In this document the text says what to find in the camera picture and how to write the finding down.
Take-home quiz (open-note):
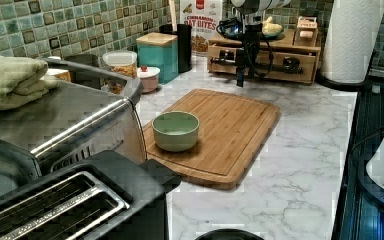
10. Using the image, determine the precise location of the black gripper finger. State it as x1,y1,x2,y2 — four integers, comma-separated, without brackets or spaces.
247,47,259,77
235,48,246,87

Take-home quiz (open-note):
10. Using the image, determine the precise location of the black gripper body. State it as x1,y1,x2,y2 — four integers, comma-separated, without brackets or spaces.
217,14,262,51

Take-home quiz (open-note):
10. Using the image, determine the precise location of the wooden drawer box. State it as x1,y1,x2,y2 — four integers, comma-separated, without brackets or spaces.
207,29,321,85

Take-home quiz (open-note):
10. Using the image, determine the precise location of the black drawer handle bar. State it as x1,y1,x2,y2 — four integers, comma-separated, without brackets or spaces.
210,50,304,74

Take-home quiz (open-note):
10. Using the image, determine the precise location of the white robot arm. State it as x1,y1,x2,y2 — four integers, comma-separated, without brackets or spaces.
211,0,291,87

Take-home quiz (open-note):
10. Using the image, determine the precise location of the blue plate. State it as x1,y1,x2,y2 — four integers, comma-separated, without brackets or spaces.
216,23,284,40

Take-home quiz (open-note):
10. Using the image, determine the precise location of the toy fruit pile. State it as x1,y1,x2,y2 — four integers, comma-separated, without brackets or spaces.
262,17,283,35

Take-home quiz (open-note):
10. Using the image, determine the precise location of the cinnamon oat bites box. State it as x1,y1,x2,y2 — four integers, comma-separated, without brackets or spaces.
180,0,223,55

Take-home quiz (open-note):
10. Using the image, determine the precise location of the small wooden block holder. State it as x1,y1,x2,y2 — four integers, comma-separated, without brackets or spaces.
293,16,318,47

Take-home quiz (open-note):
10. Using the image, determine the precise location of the black utensil holder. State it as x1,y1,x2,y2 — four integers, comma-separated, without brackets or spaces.
159,24,192,73

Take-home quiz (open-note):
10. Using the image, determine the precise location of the black paper towel base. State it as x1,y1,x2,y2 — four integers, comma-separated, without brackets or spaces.
315,51,375,92

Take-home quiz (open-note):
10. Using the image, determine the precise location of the bamboo cutting board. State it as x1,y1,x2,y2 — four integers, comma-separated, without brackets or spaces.
143,89,281,190

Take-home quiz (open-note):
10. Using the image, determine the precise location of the teal canister with wooden lid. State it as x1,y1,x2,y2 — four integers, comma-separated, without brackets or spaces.
136,32,179,84

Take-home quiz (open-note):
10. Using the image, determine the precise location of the green ceramic bowl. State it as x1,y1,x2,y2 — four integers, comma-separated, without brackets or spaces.
151,111,200,152

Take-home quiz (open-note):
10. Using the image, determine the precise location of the white paper towel roll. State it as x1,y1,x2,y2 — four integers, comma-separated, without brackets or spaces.
320,0,384,84

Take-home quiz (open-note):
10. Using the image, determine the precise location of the clear jar with snacks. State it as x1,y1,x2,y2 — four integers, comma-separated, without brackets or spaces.
102,50,137,78

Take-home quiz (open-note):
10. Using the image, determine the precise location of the stainless steel toaster oven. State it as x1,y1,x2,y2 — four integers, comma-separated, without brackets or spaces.
0,58,146,196

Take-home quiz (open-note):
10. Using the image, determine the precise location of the black round object bottom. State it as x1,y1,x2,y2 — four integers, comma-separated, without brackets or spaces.
195,229,264,240

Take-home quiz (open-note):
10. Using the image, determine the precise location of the black slot toaster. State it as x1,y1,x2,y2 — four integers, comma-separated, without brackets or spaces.
0,151,181,240

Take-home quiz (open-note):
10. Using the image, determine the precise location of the folded green towel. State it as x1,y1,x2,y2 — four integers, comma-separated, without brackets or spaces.
0,56,59,111

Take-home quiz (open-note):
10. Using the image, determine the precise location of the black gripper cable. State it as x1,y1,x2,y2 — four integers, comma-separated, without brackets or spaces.
241,38,275,80

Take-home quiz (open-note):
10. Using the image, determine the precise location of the wooden utensil handle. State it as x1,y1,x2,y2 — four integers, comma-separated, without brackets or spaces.
168,0,178,33

